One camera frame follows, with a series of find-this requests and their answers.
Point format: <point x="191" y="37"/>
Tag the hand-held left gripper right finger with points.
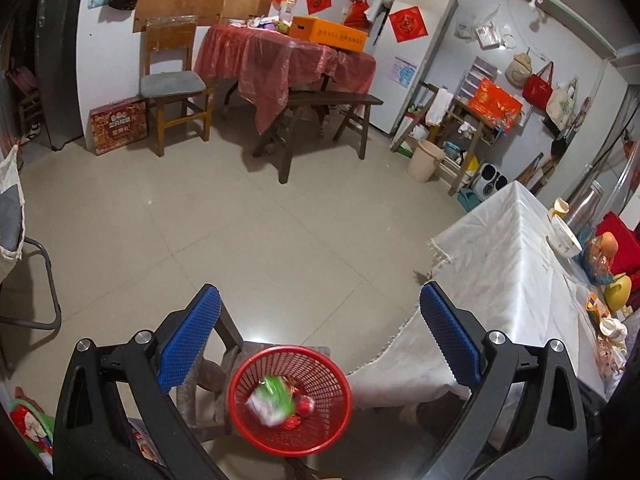
<point x="450" y="335"/>

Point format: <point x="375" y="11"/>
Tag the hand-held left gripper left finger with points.
<point x="192" y="340"/>

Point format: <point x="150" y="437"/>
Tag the green white wrapper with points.
<point x="272" y="400"/>

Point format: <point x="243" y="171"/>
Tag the red plastic mesh basket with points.
<point x="320" y="375"/>

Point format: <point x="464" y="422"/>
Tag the worn wooden stool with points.
<point x="210" y="380"/>

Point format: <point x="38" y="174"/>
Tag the white tablecloth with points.
<point x="500" y="270"/>

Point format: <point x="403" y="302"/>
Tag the red printed box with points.
<point x="145" y="442"/>

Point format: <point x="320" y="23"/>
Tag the red round wrapper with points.
<point x="305" y="405"/>

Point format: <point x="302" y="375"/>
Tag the teal dustpan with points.
<point x="470" y="201"/>

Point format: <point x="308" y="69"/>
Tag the white bowl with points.
<point x="562" y="240"/>

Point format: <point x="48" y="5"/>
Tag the white foot massager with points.
<point x="487" y="182"/>

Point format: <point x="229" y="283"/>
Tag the beige cup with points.
<point x="558" y="207"/>

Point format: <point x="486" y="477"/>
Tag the colourful snack bag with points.
<point x="600" y="260"/>

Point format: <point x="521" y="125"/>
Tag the yellow pot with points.
<point x="617" y="292"/>

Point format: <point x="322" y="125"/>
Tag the beige plastic bucket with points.
<point x="422" y="162"/>

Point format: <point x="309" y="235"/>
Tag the steel thermos bottle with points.
<point x="582" y="210"/>

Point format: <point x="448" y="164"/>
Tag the green plastic basket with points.
<point x="30" y="425"/>

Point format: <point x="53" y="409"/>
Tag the red cushion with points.
<point x="622" y="245"/>

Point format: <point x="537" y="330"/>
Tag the wooden shelf rack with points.
<point x="401" y="137"/>

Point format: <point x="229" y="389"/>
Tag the metal folding chair with cushion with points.
<point x="10" y="210"/>

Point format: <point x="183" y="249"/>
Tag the red gift box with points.
<point x="117" y="127"/>

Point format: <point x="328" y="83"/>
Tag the white towel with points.
<point x="440" y="107"/>

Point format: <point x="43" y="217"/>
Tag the orange red gift bag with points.
<point x="495" y="105"/>

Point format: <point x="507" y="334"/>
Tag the white tote bag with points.
<point x="560" y="107"/>

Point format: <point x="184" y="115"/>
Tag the white refrigerator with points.
<point x="395" y="85"/>

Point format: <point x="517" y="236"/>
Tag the wooden chair with grey cushion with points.
<point x="170" y="85"/>

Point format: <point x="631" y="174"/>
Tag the red tote bag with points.
<point x="537" y="92"/>

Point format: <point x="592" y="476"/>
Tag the white drawer organiser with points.
<point x="475" y="77"/>

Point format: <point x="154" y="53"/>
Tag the dark wooden bench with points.
<point x="325" y="100"/>

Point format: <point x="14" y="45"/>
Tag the blue white poster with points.
<point x="404" y="71"/>

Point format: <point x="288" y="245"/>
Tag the beige hanging bag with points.
<point x="517" y="70"/>

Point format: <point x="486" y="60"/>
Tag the red plastic tablecloth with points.
<point x="280" y="60"/>

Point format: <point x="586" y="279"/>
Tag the dark grey door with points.
<point x="57" y="60"/>

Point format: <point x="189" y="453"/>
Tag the red diamond paper on refrigerator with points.
<point x="407" y="25"/>

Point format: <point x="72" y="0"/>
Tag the orange cardboard box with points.
<point x="330" y="35"/>

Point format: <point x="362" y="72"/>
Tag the red hanging bag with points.
<point x="357" y="14"/>

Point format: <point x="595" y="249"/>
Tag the clear plastic bag on wall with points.
<point x="486" y="30"/>

